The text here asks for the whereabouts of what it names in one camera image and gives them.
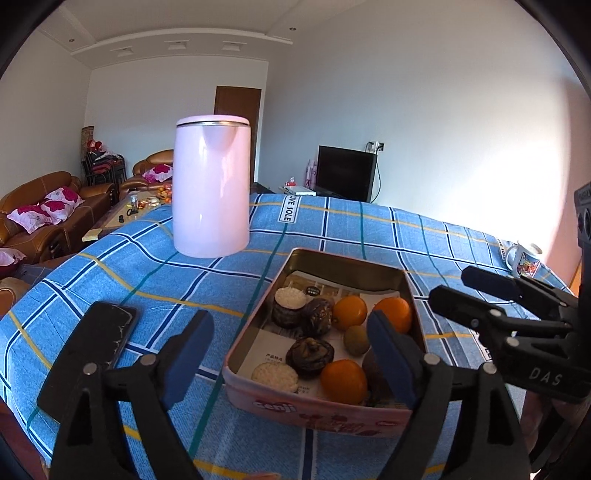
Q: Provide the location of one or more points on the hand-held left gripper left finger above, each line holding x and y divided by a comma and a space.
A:
184, 360

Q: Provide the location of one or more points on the tall patterned wall panel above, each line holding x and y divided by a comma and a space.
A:
87, 138

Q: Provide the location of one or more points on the kiwi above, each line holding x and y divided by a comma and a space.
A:
356, 340

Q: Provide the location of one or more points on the pink metal tin box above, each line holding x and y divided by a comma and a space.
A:
341, 272

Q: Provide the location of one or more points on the white flat box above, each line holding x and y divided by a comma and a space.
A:
295, 189

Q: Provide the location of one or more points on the stacked chairs with red items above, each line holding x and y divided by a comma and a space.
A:
104, 164

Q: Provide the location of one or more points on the brown leather sofa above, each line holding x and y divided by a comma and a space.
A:
27, 189

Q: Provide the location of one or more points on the pink electric kettle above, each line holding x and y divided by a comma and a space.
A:
207, 194

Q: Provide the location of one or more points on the black television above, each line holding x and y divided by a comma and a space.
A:
344, 173

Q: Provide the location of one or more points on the blue plaid tablecloth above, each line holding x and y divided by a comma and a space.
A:
323, 221

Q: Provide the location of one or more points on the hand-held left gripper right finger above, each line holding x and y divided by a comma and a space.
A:
388, 350

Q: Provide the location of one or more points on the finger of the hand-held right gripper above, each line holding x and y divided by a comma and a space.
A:
498, 281
461, 304

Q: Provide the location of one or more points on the brown leather armchair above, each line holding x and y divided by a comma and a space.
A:
147, 159

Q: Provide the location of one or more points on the black smartphone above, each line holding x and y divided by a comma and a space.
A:
111, 323

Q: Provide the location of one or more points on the wooden coffee table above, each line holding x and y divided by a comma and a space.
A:
120, 219

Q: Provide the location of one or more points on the wall power socket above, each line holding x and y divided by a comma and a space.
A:
375, 146

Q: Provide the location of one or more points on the white magenta flower cushion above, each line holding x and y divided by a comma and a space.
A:
30, 217
64, 198
11, 256
157, 173

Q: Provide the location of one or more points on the purple passion fruit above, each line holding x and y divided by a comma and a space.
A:
373, 374

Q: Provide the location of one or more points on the white printed mug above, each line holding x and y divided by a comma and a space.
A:
526, 265

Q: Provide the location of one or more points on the dark brown interior door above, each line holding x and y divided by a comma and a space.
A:
238, 101

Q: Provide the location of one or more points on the orange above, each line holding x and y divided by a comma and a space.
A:
349, 313
394, 314
344, 381

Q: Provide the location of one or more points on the pile of oranges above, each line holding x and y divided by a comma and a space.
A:
165, 194

